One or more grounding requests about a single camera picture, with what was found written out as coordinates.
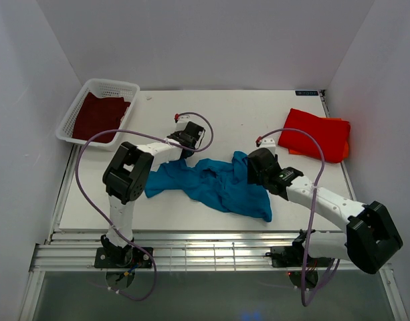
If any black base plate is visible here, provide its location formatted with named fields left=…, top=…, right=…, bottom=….
left=94, top=247, right=152, bottom=270
left=265, top=246, right=331, bottom=268

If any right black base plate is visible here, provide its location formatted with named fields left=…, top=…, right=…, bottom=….
left=265, top=246, right=331, bottom=268

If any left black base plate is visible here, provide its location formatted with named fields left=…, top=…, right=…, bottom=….
left=94, top=247, right=152, bottom=270

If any white plastic basket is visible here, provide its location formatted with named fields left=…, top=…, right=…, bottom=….
left=56, top=78, right=140, bottom=150

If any red folded t shirt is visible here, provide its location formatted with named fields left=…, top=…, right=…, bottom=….
left=277, top=108, right=351, bottom=164

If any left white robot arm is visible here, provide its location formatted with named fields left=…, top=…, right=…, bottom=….
left=101, top=116, right=205, bottom=268

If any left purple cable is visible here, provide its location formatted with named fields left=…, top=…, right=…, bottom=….
left=76, top=111, right=214, bottom=302

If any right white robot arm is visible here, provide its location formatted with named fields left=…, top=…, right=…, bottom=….
left=247, top=142, right=403, bottom=274

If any blue t shirt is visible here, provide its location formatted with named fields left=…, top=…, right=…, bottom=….
left=144, top=151, right=272, bottom=223

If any orange folded t shirt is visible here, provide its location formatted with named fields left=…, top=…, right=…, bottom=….
left=288, top=116, right=352, bottom=162

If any dark red t shirt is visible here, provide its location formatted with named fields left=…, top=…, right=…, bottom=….
left=72, top=92, right=130, bottom=140

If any blue label sticker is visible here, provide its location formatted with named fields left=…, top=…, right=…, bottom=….
left=295, top=90, right=319, bottom=96

